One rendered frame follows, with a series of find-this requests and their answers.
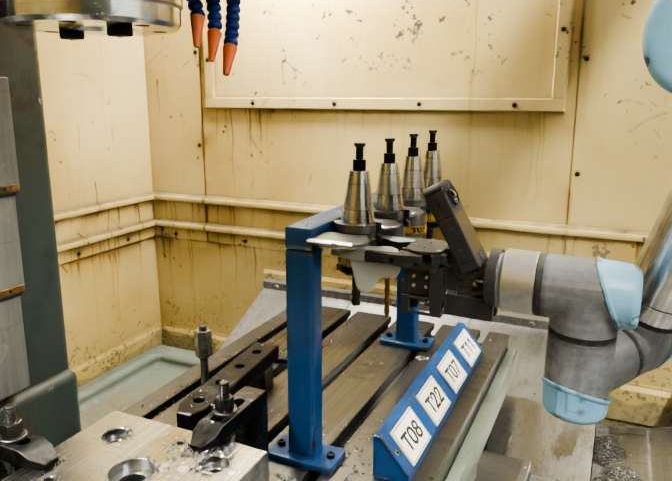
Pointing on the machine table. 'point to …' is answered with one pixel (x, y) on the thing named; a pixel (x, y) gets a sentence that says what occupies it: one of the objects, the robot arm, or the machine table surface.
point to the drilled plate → (81, 465)
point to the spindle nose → (92, 4)
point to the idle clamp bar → (259, 370)
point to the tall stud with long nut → (203, 349)
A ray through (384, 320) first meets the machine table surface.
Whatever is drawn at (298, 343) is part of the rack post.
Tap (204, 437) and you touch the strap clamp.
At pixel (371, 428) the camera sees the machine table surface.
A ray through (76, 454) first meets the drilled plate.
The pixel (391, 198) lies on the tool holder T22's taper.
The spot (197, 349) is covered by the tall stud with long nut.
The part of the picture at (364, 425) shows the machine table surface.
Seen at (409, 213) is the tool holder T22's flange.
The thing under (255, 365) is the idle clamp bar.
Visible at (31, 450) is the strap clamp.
